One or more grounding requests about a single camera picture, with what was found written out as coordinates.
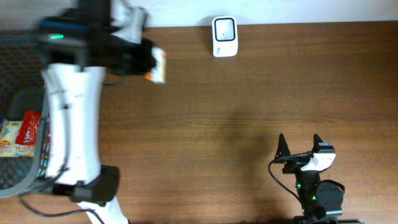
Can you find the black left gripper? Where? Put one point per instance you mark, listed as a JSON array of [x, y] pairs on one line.
[[144, 61]]

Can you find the red candy bag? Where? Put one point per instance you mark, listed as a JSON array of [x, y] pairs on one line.
[[28, 132]]

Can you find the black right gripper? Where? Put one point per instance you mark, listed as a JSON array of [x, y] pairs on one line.
[[296, 158]]

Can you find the orange juice carton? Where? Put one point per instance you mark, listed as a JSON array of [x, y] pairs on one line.
[[157, 74]]

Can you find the grey plastic basket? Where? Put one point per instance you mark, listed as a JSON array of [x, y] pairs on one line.
[[23, 89]]

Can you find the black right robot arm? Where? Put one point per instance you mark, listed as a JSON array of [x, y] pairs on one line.
[[320, 200]]

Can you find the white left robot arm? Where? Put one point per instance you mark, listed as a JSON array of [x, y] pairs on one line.
[[78, 48]]

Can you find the white barcode scanner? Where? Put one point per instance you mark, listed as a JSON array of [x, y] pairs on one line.
[[225, 36]]

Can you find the beige wet wipes pack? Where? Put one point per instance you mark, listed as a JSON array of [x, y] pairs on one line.
[[9, 148]]

